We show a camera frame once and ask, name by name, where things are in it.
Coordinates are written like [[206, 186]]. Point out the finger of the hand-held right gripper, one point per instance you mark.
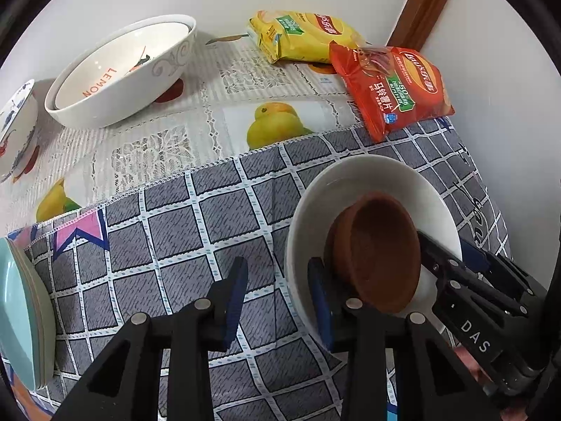
[[436, 254], [475, 256]]

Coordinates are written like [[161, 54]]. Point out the yellow chip packet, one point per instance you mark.
[[302, 30]]

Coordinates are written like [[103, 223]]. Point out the red chip packet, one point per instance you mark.
[[390, 92]]

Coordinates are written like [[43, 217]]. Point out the white bowl with grey scrolls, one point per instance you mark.
[[109, 109]]

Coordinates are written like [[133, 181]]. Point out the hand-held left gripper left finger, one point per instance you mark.
[[236, 300]]

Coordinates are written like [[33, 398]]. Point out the fruit print tablecloth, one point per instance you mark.
[[144, 153]]

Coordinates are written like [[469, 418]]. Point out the brown wooden door frame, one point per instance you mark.
[[423, 4]]

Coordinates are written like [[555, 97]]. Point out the light blue plate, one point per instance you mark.
[[19, 315]]

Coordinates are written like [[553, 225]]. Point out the grey checked cloth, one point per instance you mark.
[[175, 237]]

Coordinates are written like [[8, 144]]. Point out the blue patterned white bowl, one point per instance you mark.
[[17, 131]]

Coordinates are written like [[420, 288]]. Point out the brown bowl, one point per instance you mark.
[[377, 250]]

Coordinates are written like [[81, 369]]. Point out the plain white bowl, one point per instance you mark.
[[372, 175]]

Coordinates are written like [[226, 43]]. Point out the white bowl with fruit print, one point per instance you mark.
[[114, 70]]

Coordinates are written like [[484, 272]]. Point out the green plate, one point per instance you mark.
[[49, 329]]

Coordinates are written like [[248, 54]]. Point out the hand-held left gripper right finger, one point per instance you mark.
[[317, 305]]

